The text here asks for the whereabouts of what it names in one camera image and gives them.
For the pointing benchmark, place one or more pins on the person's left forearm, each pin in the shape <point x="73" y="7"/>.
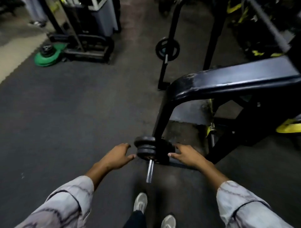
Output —
<point x="68" y="199"/>

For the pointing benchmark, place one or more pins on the yellow machine bracket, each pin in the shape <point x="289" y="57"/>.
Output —
<point x="289" y="125"/>

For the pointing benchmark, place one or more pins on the grey machine shroud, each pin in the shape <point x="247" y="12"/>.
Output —
<point x="104" y="18"/>

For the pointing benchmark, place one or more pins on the person's right forearm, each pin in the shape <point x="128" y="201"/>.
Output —
<point x="237" y="202"/>

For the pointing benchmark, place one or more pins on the grey left shoe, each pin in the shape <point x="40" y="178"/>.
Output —
<point x="140" y="202"/>

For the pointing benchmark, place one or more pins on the black slanted rack post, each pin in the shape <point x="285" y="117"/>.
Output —
<point x="212" y="35"/>

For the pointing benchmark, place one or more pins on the small black weight plate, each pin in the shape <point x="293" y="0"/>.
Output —
<point x="145" y="155"/>
<point x="144" y="140"/>
<point x="145" y="148"/>

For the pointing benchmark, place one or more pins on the green weight plates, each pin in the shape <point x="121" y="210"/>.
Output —
<point x="47" y="60"/>

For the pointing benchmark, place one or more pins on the grey shoe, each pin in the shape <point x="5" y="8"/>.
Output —
<point x="140" y="202"/>
<point x="168" y="222"/>

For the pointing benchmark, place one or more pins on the person's left hand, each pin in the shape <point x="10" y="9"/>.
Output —
<point x="115" y="157"/>

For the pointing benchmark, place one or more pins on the black gym machine frame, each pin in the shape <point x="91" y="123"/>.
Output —
<point x="225" y="79"/>

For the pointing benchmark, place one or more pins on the black plate with hub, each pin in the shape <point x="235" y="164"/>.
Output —
<point x="47" y="50"/>

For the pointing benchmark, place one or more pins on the large black weight plate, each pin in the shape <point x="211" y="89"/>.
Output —
<point x="164" y="150"/>

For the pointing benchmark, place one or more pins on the person's left thumb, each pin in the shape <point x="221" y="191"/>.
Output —
<point x="130" y="157"/>

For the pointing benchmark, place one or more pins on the grey steel barbell bar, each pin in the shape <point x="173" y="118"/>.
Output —
<point x="270" y="25"/>

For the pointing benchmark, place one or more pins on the black rack upright post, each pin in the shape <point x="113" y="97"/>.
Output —
<point x="167" y="68"/>

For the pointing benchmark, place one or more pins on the steel plate storage peg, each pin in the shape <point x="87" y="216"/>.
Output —
<point x="149" y="171"/>

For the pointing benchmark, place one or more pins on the person's right thumb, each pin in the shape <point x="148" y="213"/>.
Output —
<point x="173" y="155"/>

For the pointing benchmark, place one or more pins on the person's right hand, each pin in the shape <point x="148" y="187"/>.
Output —
<point x="189" y="155"/>

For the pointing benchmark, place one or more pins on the dark trousers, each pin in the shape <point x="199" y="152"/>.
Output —
<point x="136" y="220"/>

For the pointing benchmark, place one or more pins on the grey right shoe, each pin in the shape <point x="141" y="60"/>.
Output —
<point x="168" y="222"/>

